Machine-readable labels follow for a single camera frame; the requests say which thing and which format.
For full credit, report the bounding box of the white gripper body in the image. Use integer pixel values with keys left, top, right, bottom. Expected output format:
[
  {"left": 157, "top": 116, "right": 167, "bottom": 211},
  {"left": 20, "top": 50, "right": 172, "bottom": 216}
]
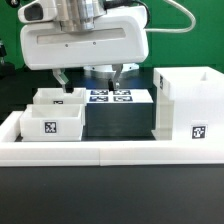
[{"left": 18, "top": 0, "right": 149, "bottom": 70}]

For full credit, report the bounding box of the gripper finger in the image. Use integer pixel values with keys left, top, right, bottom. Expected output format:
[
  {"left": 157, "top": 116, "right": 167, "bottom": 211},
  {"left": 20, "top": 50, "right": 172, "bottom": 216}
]
[
  {"left": 52, "top": 69, "right": 73, "bottom": 93},
  {"left": 108, "top": 64, "right": 123, "bottom": 91}
]

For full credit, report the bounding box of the white drawer box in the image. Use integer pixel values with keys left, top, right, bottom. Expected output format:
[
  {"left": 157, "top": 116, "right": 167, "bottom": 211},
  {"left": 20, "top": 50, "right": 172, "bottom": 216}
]
[
  {"left": 33, "top": 88, "right": 86, "bottom": 105},
  {"left": 20, "top": 104, "right": 85, "bottom": 142}
]

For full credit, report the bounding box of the white drawer cabinet frame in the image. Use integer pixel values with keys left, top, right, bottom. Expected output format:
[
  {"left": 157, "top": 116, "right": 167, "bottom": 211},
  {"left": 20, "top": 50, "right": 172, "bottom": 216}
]
[{"left": 152, "top": 67, "right": 224, "bottom": 141}]

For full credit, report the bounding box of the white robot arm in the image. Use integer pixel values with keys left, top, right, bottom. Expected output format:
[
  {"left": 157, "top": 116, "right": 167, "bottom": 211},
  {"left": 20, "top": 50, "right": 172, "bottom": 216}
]
[{"left": 18, "top": 0, "right": 149, "bottom": 90}]

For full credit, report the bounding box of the white sheet with markers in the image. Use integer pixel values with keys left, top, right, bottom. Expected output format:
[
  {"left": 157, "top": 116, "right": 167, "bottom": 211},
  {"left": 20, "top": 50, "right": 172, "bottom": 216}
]
[{"left": 86, "top": 89, "right": 153, "bottom": 104}]

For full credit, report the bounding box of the black stand at left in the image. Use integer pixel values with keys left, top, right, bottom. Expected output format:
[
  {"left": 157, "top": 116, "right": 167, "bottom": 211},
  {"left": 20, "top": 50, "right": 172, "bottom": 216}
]
[{"left": 0, "top": 39, "right": 16, "bottom": 79}]

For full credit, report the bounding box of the white U-shaped border fence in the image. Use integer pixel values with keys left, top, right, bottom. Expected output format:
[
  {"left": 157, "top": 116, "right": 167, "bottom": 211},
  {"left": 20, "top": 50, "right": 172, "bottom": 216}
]
[{"left": 0, "top": 111, "right": 224, "bottom": 167}]

